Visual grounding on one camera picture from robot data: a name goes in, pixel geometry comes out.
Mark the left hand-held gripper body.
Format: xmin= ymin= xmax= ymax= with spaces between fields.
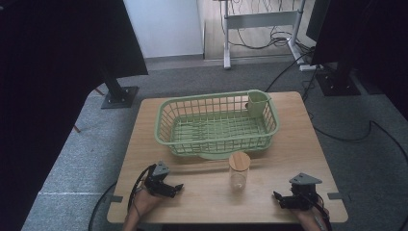
xmin=143 ymin=161 xmax=177 ymax=198

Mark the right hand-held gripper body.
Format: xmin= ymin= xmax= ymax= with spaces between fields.
xmin=282 ymin=172 xmax=323 ymax=212

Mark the glass jar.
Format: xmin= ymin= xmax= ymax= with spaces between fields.
xmin=228 ymin=162 xmax=250 ymax=193

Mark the round wooden jar lid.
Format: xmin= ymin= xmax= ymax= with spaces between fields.
xmin=228 ymin=151 xmax=252 ymax=172

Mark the green plastic dish basket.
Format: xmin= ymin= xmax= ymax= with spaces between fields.
xmin=154 ymin=89 xmax=281 ymax=161

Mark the person's right hand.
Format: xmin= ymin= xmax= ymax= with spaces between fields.
xmin=293 ymin=205 xmax=330 ymax=227

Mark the person's left hand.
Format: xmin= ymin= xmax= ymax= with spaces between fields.
xmin=132 ymin=187 xmax=166 ymax=220

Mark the green plastic utensil cup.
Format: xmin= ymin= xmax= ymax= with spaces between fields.
xmin=246 ymin=90 xmax=272 ymax=118

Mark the black metal stand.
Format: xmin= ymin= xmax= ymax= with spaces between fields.
xmin=95 ymin=61 xmax=140 ymax=111
xmin=315 ymin=59 xmax=362 ymax=97

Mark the white power strip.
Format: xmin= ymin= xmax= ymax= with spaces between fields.
xmin=299 ymin=64 xmax=323 ymax=72

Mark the black curtain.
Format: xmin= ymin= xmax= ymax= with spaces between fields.
xmin=310 ymin=0 xmax=408 ymax=121
xmin=0 ymin=0 xmax=149 ymax=231

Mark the dark monitor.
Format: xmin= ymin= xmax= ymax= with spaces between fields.
xmin=305 ymin=0 xmax=332 ymax=43

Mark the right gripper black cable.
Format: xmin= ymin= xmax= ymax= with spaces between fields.
xmin=304 ymin=192 xmax=333 ymax=231

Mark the black floor cable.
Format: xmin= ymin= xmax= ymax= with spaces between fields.
xmin=88 ymin=180 xmax=119 ymax=231
xmin=301 ymin=68 xmax=408 ymax=165
xmin=265 ymin=51 xmax=315 ymax=93

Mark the tangle of black cables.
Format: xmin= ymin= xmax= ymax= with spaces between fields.
xmin=220 ymin=0 xmax=314 ymax=52

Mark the white metal desk frame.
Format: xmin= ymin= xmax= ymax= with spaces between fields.
xmin=219 ymin=0 xmax=317 ymax=70

